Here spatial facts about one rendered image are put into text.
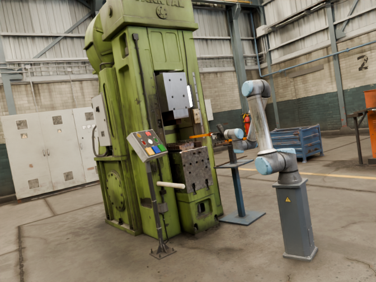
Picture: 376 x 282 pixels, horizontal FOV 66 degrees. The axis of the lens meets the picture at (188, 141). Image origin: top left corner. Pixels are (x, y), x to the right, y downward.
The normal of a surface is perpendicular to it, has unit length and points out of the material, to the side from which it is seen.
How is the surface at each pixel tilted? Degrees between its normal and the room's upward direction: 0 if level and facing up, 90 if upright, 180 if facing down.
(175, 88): 90
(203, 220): 90
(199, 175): 90
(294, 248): 90
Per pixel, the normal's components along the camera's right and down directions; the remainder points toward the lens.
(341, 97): -0.84, 0.17
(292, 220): -0.62, 0.15
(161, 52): 0.60, -0.05
